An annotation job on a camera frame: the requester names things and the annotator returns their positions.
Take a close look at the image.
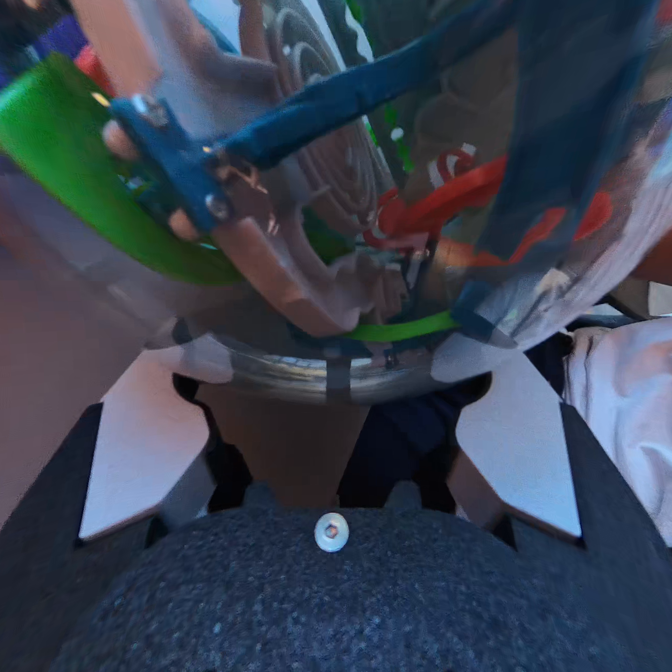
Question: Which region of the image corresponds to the person's white shirt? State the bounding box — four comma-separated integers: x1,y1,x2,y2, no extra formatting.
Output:
563,316,672,547

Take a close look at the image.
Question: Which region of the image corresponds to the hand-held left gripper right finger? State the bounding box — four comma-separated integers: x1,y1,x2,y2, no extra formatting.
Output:
445,351,585,541

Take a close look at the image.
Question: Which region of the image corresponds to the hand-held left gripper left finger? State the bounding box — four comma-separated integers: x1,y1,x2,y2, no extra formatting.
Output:
78,351,219,541

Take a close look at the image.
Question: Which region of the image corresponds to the person's right forearm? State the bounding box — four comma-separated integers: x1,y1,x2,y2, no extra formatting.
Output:
627,244,672,285

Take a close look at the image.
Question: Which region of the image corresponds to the clear plastic maze ball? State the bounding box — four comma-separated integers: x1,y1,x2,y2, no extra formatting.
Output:
0,0,672,406

